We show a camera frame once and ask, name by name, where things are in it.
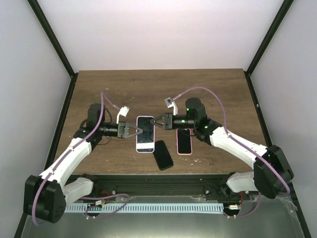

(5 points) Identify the black frame post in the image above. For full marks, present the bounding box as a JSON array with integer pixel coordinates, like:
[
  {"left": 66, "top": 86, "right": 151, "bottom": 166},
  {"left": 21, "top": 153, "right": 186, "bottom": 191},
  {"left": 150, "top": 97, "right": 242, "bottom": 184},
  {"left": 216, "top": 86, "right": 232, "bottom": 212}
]
[
  {"left": 26, "top": 0, "right": 76, "bottom": 77},
  {"left": 246, "top": 0, "right": 295, "bottom": 74}
]

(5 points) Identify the black phone case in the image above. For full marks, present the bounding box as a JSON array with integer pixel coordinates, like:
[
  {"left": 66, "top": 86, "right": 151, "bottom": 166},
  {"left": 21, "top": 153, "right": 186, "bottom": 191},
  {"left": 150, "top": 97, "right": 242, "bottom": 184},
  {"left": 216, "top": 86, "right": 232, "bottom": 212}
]
[{"left": 153, "top": 139, "right": 174, "bottom": 171}]

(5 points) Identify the right black frame post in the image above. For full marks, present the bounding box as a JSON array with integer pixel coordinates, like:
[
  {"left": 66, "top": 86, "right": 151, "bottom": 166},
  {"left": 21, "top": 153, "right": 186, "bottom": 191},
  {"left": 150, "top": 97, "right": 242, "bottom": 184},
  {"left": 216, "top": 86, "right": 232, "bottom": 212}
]
[{"left": 246, "top": 0, "right": 295, "bottom": 74}]

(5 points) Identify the lavender phone case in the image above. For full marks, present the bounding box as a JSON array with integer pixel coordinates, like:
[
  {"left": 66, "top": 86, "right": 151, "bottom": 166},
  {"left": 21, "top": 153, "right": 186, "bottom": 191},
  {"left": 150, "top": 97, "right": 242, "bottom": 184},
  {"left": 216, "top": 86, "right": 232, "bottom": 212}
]
[{"left": 135, "top": 115, "right": 156, "bottom": 155}]

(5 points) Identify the left black frame post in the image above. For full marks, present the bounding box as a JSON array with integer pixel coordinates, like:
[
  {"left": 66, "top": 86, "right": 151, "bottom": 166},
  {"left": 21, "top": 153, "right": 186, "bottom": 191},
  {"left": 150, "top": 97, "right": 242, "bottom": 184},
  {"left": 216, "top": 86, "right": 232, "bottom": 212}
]
[{"left": 26, "top": 0, "right": 76, "bottom": 77}]

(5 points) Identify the pink phone case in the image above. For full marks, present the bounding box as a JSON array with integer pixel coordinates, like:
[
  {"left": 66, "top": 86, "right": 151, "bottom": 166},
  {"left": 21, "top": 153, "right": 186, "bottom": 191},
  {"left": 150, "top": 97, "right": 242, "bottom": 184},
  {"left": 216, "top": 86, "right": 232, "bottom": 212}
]
[{"left": 176, "top": 127, "right": 194, "bottom": 156}]

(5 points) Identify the dark red smartphone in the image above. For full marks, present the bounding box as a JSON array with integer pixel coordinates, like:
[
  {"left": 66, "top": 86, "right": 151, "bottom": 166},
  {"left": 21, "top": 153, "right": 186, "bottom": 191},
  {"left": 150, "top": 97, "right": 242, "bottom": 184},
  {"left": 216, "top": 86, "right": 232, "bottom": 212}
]
[{"left": 137, "top": 117, "right": 155, "bottom": 152}]

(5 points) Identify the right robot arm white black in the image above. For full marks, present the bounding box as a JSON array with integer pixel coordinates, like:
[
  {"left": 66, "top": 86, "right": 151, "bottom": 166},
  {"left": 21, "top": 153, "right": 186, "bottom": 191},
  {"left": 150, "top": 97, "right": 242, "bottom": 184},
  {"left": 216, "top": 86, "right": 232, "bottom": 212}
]
[{"left": 150, "top": 98, "right": 294, "bottom": 200}]

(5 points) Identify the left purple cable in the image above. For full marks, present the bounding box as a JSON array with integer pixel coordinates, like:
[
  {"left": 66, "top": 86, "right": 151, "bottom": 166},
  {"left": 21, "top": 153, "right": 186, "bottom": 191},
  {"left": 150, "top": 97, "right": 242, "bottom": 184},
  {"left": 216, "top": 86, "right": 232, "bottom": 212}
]
[{"left": 32, "top": 92, "right": 130, "bottom": 227}]

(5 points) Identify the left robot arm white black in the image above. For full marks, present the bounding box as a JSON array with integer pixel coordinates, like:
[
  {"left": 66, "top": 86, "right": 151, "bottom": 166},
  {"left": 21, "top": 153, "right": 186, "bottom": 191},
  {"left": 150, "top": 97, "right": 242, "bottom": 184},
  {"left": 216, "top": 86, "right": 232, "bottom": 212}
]
[{"left": 23, "top": 103, "right": 143, "bottom": 226}]

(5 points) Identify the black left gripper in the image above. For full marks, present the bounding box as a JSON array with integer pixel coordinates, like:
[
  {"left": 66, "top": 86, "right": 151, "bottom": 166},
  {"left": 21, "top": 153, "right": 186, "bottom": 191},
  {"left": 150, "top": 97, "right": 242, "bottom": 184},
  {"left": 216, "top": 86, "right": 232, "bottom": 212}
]
[{"left": 100, "top": 121, "right": 143, "bottom": 139}]

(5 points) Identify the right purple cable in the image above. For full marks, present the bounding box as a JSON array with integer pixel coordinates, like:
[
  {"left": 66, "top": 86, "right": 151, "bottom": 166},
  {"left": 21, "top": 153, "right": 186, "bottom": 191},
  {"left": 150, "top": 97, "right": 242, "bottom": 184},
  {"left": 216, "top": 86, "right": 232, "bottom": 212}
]
[{"left": 173, "top": 86, "right": 291, "bottom": 219}]

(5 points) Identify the purple cable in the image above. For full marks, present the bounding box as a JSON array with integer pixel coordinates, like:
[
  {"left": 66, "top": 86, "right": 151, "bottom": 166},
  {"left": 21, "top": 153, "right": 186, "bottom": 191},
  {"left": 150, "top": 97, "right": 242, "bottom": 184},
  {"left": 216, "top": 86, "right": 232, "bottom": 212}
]
[
  {"left": 32, "top": 92, "right": 130, "bottom": 227},
  {"left": 173, "top": 86, "right": 291, "bottom": 219}
]

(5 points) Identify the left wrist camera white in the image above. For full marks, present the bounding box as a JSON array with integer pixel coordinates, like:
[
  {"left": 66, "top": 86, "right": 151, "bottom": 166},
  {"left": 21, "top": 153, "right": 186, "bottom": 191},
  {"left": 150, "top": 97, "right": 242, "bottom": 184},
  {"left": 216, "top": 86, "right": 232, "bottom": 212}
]
[{"left": 116, "top": 106, "right": 130, "bottom": 124}]

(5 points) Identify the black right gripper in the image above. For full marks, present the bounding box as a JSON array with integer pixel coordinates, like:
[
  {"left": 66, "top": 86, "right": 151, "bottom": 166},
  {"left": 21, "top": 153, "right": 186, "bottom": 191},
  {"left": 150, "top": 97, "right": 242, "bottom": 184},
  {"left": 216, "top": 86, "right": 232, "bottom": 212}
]
[{"left": 151, "top": 113, "right": 196, "bottom": 130}]

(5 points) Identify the white slotted cable duct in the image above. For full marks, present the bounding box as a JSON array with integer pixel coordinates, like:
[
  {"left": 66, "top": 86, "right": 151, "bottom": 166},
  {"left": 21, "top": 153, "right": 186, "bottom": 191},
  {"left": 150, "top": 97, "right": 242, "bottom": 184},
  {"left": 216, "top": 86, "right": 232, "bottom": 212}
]
[{"left": 65, "top": 203, "right": 224, "bottom": 214}]

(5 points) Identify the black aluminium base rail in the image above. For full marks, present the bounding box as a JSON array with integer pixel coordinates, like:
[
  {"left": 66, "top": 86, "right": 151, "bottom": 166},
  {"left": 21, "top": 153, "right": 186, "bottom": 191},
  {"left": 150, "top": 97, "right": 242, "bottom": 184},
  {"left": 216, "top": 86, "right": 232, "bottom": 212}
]
[{"left": 66, "top": 174, "right": 250, "bottom": 202}]

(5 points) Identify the black smartphone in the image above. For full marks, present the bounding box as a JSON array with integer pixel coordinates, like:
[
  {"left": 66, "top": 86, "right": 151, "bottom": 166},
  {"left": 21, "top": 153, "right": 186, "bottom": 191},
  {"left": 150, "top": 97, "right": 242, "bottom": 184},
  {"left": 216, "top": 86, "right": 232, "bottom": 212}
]
[{"left": 154, "top": 141, "right": 173, "bottom": 170}]

